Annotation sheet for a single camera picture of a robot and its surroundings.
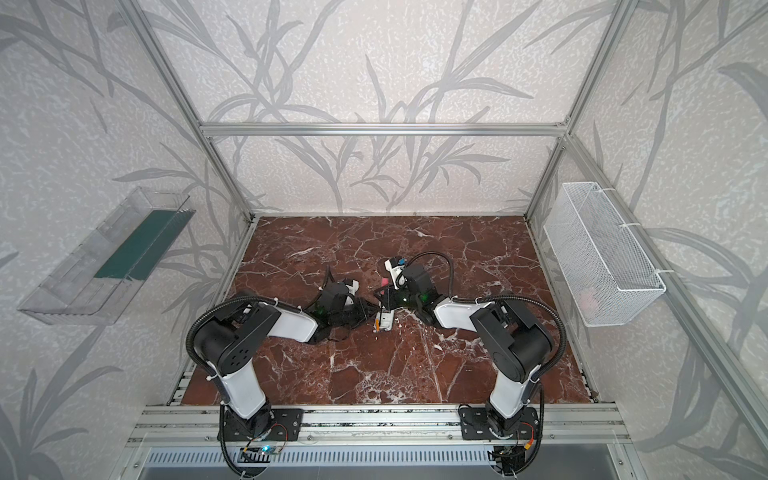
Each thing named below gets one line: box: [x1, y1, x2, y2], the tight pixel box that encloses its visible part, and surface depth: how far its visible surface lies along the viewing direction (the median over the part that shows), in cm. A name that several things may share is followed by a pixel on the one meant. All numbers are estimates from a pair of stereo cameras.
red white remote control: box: [373, 310, 394, 332], surface depth 93 cm
